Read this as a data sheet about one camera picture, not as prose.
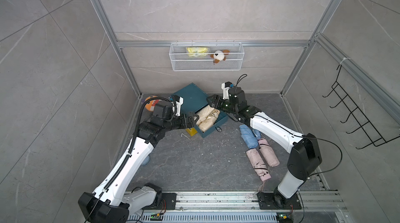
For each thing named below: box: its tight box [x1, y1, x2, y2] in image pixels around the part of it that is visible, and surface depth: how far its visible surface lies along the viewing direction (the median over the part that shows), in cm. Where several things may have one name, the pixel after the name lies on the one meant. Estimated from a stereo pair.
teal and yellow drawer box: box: [171, 82, 212, 115], surface depth 92 cm
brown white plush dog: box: [210, 49, 231, 66], surface depth 88 cm
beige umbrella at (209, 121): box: [197, 109, 221, 133], surface depth 83 cm
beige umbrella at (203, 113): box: [195, 105, 216, 126], surface depth 83 cm
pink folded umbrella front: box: [245, 148, 272, 182], surface depth 83 cm
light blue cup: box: [140, 155, 150, 166], surface depth 87 cm
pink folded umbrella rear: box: [257, 138, 280, 168], surface depth 88 cm
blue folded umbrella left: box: [239, 124, 259, 150], surface depth 94 cm
